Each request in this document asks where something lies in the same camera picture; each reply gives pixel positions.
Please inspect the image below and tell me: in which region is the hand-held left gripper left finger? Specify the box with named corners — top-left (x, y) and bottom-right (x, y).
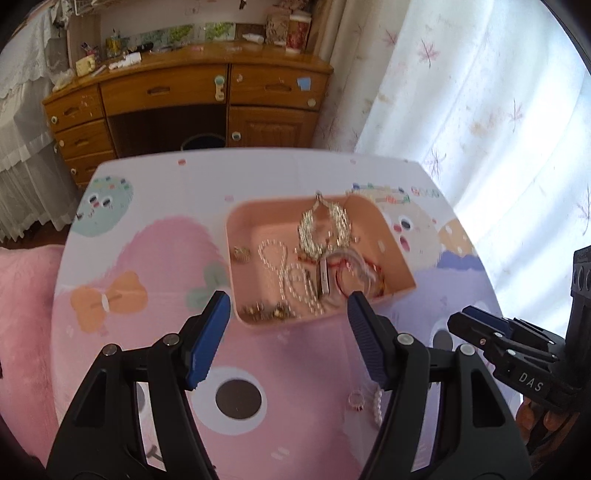
top-left (46, 291), bottom-right (232, 480)

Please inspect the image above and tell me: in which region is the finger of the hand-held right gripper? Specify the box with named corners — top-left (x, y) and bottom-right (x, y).
top-left (447, 313), bottom-right (518, 370)
top-left (462, 305), bottom-right (566, 354)

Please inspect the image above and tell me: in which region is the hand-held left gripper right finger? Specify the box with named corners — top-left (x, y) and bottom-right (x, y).
top-left (347, 291), bottom-right (532, 480)

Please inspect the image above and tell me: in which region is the red string bracelet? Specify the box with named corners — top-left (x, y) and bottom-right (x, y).
top-left (332, 257), bottom-right (389, 299)

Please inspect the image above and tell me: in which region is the pink plastic box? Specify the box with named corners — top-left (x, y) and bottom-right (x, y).
top-left (225, 194), bottom-right (417, 329)

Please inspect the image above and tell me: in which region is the white pearl necklace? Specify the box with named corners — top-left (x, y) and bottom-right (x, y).
top-left (257, 240), bottom-right (326, 317)

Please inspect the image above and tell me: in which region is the silver crystal necklace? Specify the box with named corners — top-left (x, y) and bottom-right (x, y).
top-left (295, 191), bottom-right (354, 256)

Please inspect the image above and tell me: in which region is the person's right hand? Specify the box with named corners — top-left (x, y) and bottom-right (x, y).
top-left (516, 399), bottom-right (580, 455)

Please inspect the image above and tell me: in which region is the pink quilted blanket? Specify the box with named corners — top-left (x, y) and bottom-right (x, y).
top-left (0, 244), bottom-right (65, 462)

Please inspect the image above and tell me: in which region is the dark round waste bin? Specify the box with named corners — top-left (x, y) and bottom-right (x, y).
top-left (180, 133), bottom-right (227, 151)

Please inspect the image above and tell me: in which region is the white leaf print curtain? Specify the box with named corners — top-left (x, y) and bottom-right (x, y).
top-left (314, 0), bottom-right (591, 333)

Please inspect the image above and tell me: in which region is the wooden desk with drawers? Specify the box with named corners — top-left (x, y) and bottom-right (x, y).
top-left (42, 45), bottom-right (334, 188)

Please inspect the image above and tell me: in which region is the white lace cloth cover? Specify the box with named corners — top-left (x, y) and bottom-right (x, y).
top-left (0, 7), bottom-right (80, 241)

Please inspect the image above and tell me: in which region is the white small box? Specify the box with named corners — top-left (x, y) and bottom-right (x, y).
top-left (108, 53), bottom-right (142, 71)

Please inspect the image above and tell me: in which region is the clear plastic bag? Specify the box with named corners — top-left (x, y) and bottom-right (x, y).
top-left (51, 70), bottom-right (77, 92)

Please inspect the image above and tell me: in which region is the glass jar with pens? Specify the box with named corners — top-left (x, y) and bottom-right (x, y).
top-left (105, 31), bottom-right (128, 58)

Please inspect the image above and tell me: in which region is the red patterned paper cup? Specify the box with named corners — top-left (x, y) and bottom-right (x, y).
top-left (286, 14), bottom-right (311, 51)

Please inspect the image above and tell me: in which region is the floral ceramic mug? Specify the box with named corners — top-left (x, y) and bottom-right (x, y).
top-left (265, 13), bottom-right (291, 46)

